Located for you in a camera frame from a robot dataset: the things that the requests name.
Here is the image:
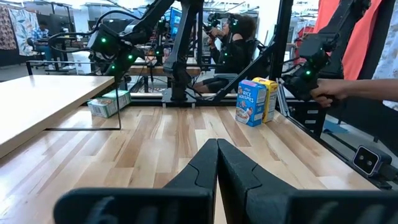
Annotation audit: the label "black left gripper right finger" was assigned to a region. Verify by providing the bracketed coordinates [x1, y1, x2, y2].
[217, 138, 398, 224]

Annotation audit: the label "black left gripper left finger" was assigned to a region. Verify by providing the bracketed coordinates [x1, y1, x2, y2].
[53, 138, 219, 224]

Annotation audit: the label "green Apple Jacks cereal box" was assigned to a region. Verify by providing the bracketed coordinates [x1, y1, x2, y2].
[86, 89, 132, 119]

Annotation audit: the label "blue Rice Krispies cereal box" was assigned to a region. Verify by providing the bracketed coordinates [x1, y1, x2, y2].
[235, 79, 268, 128]

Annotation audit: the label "yellow Corn Pops cereal box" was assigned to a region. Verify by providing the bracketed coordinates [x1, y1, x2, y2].
[252, 77, 279, 124]

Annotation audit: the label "person's forearm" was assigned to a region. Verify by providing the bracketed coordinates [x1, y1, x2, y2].
[343, 78, 398, 102]

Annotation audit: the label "white bin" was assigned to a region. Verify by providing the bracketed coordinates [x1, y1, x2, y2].
[72, 51, 93, 75]

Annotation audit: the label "blue-lit monitor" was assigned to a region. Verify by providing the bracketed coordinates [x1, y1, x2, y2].
[169, 6, 183, 40]

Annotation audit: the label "person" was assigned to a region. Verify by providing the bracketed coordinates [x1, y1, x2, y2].
[30, 20, 54, 70]
[192, 12, 259, 94]

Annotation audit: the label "black storage rack white labels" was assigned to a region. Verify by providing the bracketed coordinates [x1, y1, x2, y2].
[287, 98, 328, 138]

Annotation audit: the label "grey office chair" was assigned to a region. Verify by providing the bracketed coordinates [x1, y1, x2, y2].
[214, 37, 265, 91]

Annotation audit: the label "white leaf print curtain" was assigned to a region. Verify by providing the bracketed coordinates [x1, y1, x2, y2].
[8, 8, 40, 57]

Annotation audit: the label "brown patterned curtain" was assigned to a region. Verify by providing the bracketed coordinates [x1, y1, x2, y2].
[0, 6, 18, 51]

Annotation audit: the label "person's hand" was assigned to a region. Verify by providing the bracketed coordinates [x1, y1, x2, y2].
[310, 78, 349, 108]

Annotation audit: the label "orange curtain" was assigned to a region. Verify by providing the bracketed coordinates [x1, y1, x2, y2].
[313, 0, 384, 81]

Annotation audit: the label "white patterned fabric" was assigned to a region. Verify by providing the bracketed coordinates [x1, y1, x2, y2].
[371, 0, 398, 111]

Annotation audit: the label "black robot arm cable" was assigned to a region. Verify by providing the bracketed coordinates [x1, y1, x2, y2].
[48, 10, 147, 54]

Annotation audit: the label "wooden shelf with black frame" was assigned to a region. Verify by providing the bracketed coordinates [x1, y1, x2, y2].
[0, 60, 123, 159]

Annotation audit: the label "silver metal bracket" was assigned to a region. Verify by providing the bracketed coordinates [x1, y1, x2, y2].
[275, 79, 290, 118]

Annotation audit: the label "small white-faced depth camera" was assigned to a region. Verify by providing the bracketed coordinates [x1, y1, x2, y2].
[352, 145, 393, 178]

